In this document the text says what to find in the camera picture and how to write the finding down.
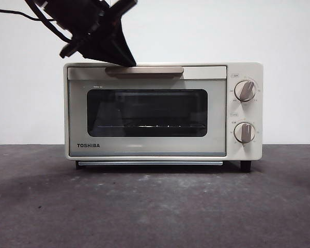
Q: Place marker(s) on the silver crumb tray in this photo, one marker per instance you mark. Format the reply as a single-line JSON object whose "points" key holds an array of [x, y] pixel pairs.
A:
{"points": [[149, 163]]}

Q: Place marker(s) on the small cream timer knob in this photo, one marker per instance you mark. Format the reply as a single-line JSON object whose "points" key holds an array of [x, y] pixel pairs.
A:
{"points": [[245, 132]]}

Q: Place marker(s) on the large cream temperature knob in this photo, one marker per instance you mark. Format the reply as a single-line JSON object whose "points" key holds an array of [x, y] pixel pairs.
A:
{"points": [[245, 91]]}

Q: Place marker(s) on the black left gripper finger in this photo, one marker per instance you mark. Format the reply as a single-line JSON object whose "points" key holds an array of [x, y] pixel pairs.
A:
{"points": [[100, 49], [120, 38]]}

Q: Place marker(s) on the cream Toshiba toaster oven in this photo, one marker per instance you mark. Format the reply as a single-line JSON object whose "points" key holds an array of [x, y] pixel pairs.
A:
{"points": [[248, 152]]}

